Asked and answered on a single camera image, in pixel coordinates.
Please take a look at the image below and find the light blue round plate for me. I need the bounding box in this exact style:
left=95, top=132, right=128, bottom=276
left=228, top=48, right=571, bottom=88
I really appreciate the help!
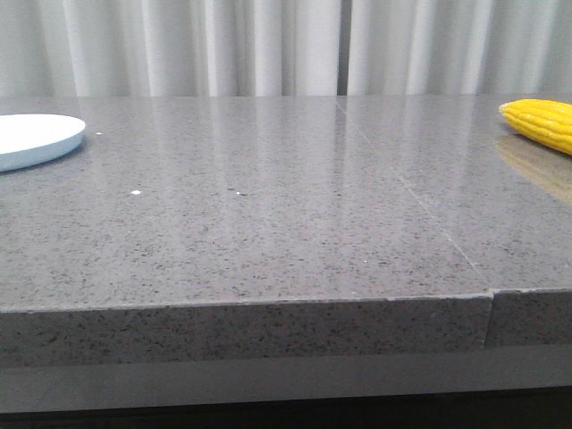
left=1, top=114, right=86, bottom=172

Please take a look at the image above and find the yellow corn cob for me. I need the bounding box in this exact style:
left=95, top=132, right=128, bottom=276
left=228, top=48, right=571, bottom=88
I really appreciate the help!
left=499, top=99, right=571, bottom=156

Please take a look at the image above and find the white pleated curtain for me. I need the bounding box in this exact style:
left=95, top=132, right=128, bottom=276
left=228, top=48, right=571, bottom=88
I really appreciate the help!
left=1, top=1, right=571, bottom=97

